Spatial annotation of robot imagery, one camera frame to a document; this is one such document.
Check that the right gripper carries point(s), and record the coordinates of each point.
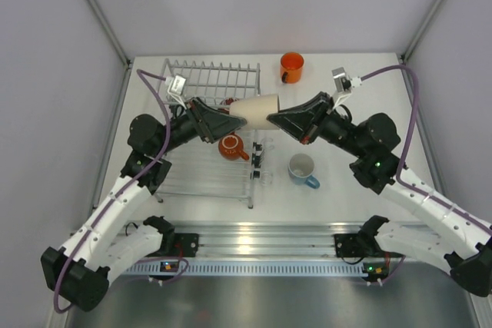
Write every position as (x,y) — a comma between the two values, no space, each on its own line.
(306,122)

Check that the red cup white inside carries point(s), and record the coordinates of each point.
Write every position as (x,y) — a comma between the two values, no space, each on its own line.
(228,101)

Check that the white wire dish rack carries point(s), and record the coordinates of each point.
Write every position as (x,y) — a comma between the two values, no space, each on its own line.
(204,96)

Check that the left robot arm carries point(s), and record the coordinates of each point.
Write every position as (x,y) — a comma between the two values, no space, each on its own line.
(83,268)

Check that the blue mug white inside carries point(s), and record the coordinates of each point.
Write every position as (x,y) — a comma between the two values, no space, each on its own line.
(300,170)

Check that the clear hook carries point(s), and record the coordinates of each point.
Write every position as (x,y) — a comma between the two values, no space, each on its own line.
(264,145)
(265,178)

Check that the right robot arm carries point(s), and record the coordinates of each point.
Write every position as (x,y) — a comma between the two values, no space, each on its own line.
(461,246)

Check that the slotted cable duct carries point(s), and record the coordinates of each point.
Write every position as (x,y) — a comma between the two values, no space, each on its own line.
(207,268)

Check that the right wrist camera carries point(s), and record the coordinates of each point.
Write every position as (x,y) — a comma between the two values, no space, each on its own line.
(344,86)

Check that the clear hook lower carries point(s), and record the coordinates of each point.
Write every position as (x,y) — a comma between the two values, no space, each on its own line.
(265,178)

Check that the small dark orange cup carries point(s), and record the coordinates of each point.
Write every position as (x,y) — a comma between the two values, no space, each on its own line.
(231,147)

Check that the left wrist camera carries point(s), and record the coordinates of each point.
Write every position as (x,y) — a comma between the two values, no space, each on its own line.
(177,86)

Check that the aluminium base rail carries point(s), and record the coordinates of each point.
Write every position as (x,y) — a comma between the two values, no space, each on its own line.
(250,240)

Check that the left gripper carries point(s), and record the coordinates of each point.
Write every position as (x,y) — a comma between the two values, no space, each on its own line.
(213,123)

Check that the orange mug black handle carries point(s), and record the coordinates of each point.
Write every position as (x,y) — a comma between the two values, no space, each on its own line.
(291,67)

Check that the clear hook upper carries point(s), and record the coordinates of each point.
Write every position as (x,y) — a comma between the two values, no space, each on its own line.
(264,145)

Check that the beige handleless cup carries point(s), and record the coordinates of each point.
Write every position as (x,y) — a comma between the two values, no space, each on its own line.
(255,111)

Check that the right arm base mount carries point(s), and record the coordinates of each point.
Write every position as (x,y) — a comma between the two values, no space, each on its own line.
(361,244)

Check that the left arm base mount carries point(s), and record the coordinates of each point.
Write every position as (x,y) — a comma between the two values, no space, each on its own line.
(177,245)

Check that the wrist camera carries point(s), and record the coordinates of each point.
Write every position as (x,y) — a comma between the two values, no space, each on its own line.
(344,86)
(177,86)

